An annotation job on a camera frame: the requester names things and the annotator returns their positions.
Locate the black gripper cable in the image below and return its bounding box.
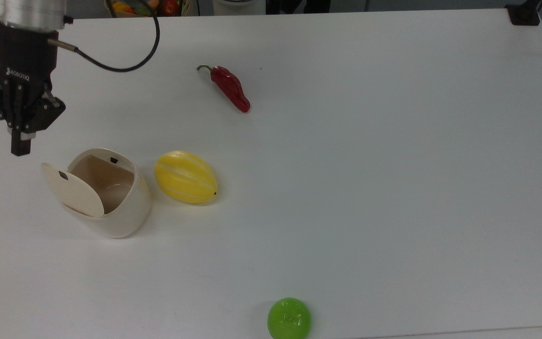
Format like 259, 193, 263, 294
48, 0, 161, 73

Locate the black camera stand pole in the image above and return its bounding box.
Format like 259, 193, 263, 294
505, 0, 542, 27

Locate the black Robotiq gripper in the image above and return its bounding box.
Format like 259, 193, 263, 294
0, 21, 66, 157

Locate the cream mini garbage bin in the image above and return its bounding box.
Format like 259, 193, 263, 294
40, 148, 153, 239

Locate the yellow striped toy melon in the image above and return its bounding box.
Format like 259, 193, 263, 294
154, 150, 218, 204

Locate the white bucket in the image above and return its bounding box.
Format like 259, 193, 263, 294
212, 0, 267, 16

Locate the green toy apple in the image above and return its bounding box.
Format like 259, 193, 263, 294
267, 297, 311, 339

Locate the red toy chili pepper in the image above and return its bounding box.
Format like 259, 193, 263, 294
197, 65, 251, 113

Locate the basket of toy fruit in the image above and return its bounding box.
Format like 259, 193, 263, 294
105, 0, 192, 18

